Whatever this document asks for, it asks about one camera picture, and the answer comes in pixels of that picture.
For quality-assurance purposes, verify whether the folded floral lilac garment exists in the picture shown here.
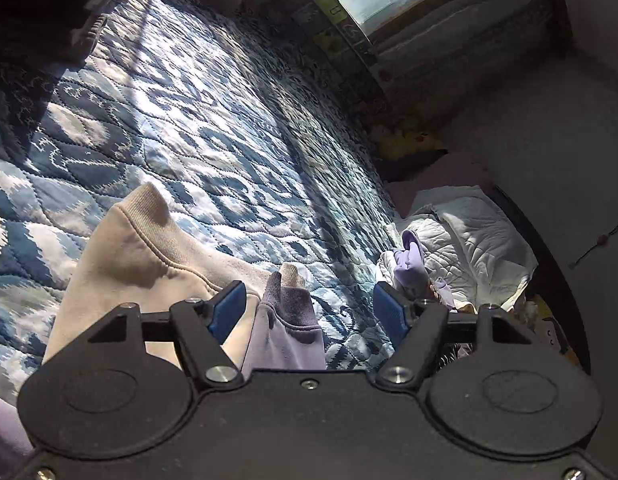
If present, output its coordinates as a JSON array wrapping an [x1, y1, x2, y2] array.
[[393, 230, 474, 312]]

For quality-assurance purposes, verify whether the white quilted duvet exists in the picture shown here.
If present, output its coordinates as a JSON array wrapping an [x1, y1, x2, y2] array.
[[385, 186, 538, 311]]

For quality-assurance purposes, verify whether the blue white quilted bedspread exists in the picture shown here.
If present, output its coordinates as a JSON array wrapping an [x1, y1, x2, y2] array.
[[0, 0, 391, 402]]

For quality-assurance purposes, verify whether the colourful alphabet foam bumper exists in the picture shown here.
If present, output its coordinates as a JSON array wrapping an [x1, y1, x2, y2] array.
[[292, 0, 389, 110]]

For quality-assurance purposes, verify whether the beige and lilac sweatshirt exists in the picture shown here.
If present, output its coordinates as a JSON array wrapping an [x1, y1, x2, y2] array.
[[0, 184, 325, 479]]

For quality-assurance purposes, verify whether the window with curtains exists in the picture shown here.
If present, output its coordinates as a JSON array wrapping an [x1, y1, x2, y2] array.
[[332, 0, 573, 120]]

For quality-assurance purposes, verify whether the yellow plush toy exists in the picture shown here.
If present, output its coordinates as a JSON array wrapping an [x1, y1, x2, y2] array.
[[371, 126, 445, 162]]

